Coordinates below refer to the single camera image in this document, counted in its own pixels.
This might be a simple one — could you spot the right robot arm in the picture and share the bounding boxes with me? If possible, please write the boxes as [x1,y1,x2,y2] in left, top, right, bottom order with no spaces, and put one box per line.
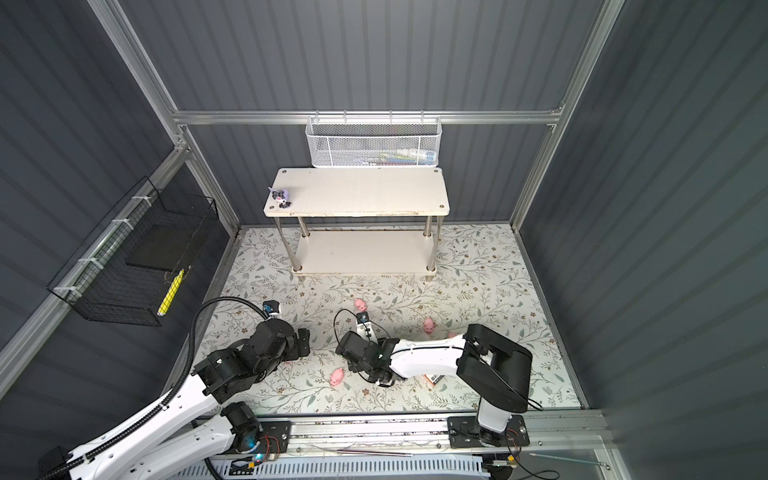
[335,324,540,436]

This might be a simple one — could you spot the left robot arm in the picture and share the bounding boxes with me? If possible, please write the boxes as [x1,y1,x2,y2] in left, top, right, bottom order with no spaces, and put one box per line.
[38,296,310,479]

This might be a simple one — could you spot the white two-tier shelf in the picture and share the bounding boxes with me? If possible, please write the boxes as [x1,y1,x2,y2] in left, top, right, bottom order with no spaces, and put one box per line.
[263,167,450,278]

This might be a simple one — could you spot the pink pig toy bottom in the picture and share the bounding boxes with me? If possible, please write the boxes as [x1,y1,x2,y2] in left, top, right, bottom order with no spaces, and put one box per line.
[329,368,345,387]

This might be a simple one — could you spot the pack of coloured markers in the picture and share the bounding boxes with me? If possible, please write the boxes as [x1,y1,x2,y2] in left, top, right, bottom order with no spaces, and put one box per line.
[425,374,444,386]

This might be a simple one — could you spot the pink pig toy right upper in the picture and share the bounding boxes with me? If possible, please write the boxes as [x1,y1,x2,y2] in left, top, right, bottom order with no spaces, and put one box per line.
[423,317,436,334]

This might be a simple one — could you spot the yellow marker in basket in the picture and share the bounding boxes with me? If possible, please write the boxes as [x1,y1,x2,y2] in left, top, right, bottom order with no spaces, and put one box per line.
[156,269,186,317]

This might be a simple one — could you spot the pens in white basket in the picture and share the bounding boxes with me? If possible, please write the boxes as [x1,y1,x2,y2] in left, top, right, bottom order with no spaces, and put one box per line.
[352,148,439,167]

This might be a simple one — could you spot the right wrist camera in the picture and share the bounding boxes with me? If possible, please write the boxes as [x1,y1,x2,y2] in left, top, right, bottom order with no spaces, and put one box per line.
[355,311,375,341]

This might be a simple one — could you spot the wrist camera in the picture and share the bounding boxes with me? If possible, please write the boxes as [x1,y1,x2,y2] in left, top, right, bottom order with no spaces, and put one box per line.
[262,300,281,318]
[355,311,375,341]

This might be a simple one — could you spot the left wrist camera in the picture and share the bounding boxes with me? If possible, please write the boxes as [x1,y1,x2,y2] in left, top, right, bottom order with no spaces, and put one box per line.
[262,300,281,318]

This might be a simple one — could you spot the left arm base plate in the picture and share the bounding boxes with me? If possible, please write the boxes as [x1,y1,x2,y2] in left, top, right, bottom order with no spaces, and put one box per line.
[236,421,292,458]

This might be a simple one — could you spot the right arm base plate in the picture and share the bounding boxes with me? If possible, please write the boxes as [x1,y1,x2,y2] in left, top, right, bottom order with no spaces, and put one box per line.
[446,415,530,449]

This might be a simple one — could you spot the white vented cable duct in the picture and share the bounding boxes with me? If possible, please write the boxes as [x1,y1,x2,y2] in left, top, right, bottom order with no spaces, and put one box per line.
[212,455,490,479]

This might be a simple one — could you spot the black wire wall basket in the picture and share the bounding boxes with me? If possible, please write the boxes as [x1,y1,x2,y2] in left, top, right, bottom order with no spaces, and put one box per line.
[48,181,219,327]

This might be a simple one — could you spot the white mesh wall basket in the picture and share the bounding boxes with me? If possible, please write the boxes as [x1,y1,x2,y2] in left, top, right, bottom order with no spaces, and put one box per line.
[305,118,443,168]

